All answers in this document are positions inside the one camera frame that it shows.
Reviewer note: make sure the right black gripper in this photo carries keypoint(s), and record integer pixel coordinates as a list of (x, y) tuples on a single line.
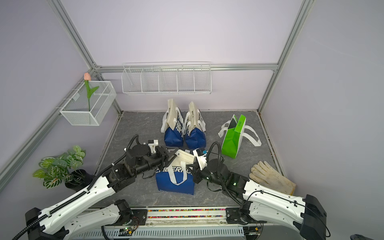
[(195, 171)]

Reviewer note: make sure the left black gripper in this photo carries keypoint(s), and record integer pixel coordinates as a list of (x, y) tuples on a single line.
[(164, 155)]

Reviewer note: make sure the blue beige tote bag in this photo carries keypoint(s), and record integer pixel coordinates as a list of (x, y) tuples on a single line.
[(177, 178)]

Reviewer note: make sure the green white takeout bag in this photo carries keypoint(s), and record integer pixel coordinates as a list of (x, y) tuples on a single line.
[(233, 132)]

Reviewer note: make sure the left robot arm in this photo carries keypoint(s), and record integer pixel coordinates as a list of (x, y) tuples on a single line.
[(67, 218)]

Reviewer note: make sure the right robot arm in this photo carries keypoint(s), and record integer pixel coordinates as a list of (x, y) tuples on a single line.
[(304, 215)]

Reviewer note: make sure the cream work glove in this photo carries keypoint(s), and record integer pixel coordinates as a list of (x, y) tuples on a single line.
[(264, 174)]

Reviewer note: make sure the white vent grille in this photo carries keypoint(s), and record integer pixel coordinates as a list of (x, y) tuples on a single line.
[(174, 233)]

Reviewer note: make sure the potted green plant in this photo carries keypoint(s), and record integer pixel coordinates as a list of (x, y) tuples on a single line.
[(64, 169)]

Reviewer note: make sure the pink artificial tulip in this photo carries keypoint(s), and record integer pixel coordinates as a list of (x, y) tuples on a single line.
[(90, 91)]

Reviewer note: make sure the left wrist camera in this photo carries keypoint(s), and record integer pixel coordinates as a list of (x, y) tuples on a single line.
[(152, 145)]

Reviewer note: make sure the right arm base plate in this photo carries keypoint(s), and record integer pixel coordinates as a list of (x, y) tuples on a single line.
[(241, 216)]

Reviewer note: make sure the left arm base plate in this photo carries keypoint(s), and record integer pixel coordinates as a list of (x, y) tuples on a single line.
[(137, 217)]

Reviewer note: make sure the white mesh wall basket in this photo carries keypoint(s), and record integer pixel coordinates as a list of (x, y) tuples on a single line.
[(76, 111)]

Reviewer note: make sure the white wire wall shelf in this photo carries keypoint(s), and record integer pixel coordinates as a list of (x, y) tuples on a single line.
[(167, 78)]

